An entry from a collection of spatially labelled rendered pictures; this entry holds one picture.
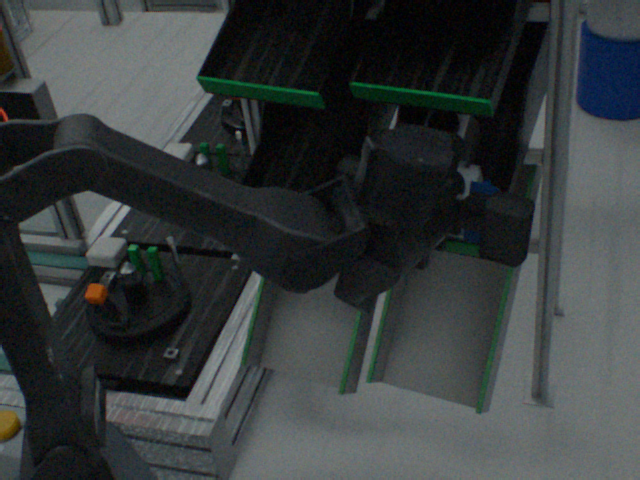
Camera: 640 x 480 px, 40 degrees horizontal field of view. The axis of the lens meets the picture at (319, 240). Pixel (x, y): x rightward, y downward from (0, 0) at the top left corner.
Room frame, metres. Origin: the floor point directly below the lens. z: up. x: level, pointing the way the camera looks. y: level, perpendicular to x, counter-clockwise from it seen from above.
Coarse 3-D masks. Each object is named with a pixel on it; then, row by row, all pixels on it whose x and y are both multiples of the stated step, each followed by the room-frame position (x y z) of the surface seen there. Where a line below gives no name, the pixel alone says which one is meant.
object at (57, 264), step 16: (32, 240) 1.12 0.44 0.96; (48, 240) 1.11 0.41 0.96; (64, 240) 1.11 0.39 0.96; (80, 240) 1.10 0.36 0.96; (32, 256) 1.09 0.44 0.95; (48, 256) 1.09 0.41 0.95; (64, 256) 1.08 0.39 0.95; (80, 256) 1.08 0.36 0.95; (48, 272) 1.07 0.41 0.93; (64, 272) 1.06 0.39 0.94; (80, 272) 1.05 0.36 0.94; (48, 288) 1.05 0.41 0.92; (64, 288) 1.04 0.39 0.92; (48, 304) 1.01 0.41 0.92; (0, 352) 0.92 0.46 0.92; (0, 368) 0.86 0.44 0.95; (176, 400) 0.76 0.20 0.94
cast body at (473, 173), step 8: (464, 168) 0.69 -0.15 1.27; (472, 168) 0.73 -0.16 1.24; (456, 176) 0.68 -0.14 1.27; (464, 176) 0.69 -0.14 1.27; (472, 176) 0.68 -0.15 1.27; (480, 176) 0.68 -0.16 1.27; (456, 184) 0.67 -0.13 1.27; (464, 184) 0.67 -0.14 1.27; (464, 192) 0.67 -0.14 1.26; (456, 208) 0.66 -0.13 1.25; (456, 240) 0.67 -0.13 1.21
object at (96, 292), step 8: (104, 280) 0.86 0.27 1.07; (88, 288) 0.84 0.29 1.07; (96, 288) 0.84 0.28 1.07; (104, 288) 0.84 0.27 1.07; (88, 296) 0.83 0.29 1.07; (96, 296) 0.83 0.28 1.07; (104, 296) 0.84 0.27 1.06; (96, 304) 0.84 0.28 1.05; (104, 304) 0.84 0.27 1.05; (112, 304) 0.85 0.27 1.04; (104, 312) 0.85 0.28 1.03; (112, 312) 0.84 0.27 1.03; (120, 312) 0.86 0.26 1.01; (112, 320) 0.85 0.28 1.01; (120, 320) 0.85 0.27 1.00
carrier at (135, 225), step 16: (176, 144) 1.29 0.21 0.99; (224, 144) 1.18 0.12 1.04; (240, 144) 1.15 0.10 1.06; (192, 160) 1.26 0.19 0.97; (208, 160) 1.19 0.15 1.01; (224, 160) 1.18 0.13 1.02; (240, 160) 1.15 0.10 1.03; (224, 176) 1.17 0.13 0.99; (240, 176) 1.17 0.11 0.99; (128, 224) 1.11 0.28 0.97; (144, 224) 1.10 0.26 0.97; (160, 224) 1.10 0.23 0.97; (128, 240) 1.07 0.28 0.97; (144, 240) 1.06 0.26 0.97; (160, 240) 1.06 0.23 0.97; (176, 240) 1.05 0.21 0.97; (192, 240) 1.04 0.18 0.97; (208, 240) 1.04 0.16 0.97; (208, 256) 1.02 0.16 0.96; (224, 256) 1.01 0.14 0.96
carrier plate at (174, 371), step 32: (128, 256) 1.03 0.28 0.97; (192, 256) 1.01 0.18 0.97; (192, 288) 0.94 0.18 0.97; (224, 288) 0.93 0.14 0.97; (64, 320) 0.91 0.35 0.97; (192, 320) 0.87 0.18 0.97; (224, 320) 0.87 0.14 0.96; (96, 352) 0.84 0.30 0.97; (128, 352) 0.83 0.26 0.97; (160, 352) 0.82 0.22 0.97; (192, 352) 0.81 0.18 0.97; (128, 384) 0.78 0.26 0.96; (160, 384) 0.77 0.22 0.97; (192, 384) 0.76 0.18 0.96
